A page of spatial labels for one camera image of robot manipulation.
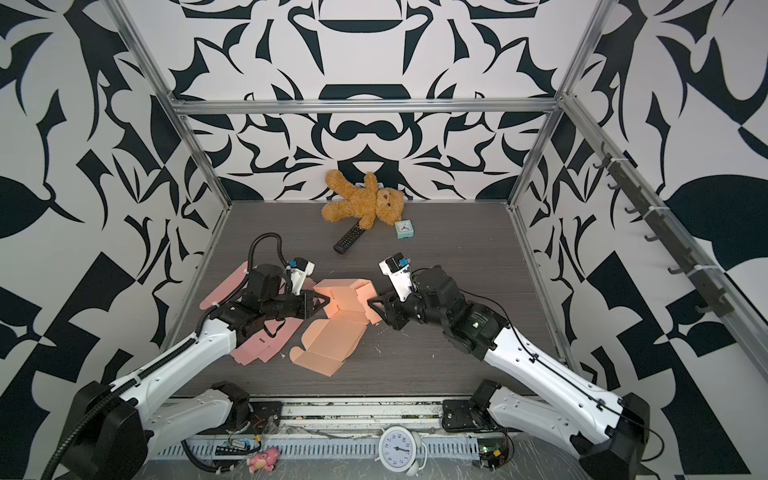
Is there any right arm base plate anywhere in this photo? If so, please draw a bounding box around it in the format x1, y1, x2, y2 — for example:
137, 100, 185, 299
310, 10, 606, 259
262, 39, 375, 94
441, 399, 498, 433

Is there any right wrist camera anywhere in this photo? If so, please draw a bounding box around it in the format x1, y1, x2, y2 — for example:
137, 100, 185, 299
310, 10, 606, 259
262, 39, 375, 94
379, 252, 413, 302

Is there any salmon cardboard box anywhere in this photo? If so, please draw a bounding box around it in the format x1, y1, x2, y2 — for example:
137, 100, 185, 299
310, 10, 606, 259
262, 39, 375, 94
289, 279, 381, 377

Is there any black corrugated cable hose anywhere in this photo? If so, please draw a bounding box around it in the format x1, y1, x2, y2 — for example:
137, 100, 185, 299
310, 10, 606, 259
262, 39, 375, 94
40, 232, 289, 480

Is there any small pink toy figure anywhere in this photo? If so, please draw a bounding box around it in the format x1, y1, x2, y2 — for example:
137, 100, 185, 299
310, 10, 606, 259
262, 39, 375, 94
247, 447, 280, 474

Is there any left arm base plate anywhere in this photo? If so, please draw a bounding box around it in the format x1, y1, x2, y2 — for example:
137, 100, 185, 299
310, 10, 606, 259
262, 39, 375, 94
199, 401, 283, 435

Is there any right circuit board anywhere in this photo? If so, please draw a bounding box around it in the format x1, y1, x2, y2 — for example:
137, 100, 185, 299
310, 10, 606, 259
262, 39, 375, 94
473, 435, 515, 471

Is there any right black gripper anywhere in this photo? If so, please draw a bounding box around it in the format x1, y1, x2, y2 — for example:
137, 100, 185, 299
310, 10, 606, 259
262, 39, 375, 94
368, 283, 453, 331

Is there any white round analog clock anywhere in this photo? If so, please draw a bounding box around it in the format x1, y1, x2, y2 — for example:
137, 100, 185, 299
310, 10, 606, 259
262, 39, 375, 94
376, 426, 428, 477

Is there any brown teddy bear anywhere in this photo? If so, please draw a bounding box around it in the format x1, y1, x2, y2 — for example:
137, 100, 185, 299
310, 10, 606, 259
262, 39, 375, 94
321, 170, 405, 230

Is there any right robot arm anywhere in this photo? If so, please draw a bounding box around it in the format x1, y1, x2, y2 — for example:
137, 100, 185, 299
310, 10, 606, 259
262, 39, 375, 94
368, 257, 651, 479

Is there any small teal alarm clock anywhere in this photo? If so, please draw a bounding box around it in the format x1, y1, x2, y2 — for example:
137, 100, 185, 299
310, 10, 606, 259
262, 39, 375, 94
394, 220, 415, 240

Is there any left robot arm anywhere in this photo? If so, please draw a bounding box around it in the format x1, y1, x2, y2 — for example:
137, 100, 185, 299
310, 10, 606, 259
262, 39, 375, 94
42, 257, 318, 479

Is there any left circuit board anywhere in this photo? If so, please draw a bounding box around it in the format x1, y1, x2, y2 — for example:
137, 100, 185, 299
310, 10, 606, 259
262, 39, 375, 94
215, 436, 262, 456

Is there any black remote control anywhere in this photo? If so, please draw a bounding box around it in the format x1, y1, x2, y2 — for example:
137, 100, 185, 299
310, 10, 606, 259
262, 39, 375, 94
333, 222, 366, 255

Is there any circuit board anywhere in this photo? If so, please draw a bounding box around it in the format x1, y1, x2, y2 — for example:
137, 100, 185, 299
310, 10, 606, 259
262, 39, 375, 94
473, 435, 515, 471
215, 436, 262, 456

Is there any pink flat cardboard box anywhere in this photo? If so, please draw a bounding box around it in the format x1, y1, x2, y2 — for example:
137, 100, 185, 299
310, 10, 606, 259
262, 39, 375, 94
199, 257, 328, 365

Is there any wall hook rack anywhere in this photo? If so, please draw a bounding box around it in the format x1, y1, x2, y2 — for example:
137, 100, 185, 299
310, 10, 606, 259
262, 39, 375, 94
595, 153, 734, 318

